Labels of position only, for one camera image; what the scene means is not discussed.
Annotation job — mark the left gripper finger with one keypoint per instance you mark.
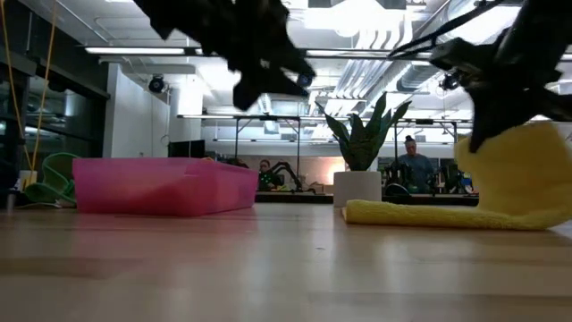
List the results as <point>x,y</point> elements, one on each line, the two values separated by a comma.
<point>286,80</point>
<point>250,94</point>

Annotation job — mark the black workstation frame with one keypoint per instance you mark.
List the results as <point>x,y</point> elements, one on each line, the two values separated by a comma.
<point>424,121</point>
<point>268,118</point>

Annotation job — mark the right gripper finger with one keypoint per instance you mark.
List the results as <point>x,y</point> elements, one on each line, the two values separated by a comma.
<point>556,105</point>
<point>491,116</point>

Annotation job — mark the yellow microfiber towel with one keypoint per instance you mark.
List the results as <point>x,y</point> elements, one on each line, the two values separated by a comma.
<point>514,179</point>

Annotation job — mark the green snake plant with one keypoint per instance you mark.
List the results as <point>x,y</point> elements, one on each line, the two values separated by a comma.
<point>362,143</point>

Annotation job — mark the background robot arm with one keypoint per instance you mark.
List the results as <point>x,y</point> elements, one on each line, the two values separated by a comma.
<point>451,176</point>
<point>290,172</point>

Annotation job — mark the dark flat screen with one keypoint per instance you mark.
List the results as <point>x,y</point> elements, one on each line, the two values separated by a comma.
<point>185,149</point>

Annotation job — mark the white plant pot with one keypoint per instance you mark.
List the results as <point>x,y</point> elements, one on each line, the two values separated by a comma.
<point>357,188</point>

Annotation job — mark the linear ceiling light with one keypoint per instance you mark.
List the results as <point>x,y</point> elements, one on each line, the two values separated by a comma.
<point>134,50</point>

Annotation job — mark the person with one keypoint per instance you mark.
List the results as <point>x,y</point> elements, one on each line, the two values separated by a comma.
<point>415,167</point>
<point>266,176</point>

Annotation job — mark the black ceiling spotlight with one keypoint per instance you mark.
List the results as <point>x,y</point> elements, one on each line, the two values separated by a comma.
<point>449,82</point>
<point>305,81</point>
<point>156,83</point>

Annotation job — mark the pink plastic bin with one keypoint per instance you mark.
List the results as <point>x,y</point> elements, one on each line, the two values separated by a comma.
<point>165,188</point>

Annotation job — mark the green microfiber towel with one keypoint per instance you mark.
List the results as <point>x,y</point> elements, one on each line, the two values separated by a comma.
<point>44,194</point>

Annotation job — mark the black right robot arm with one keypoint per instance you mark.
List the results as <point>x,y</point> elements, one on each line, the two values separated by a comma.
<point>536,18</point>

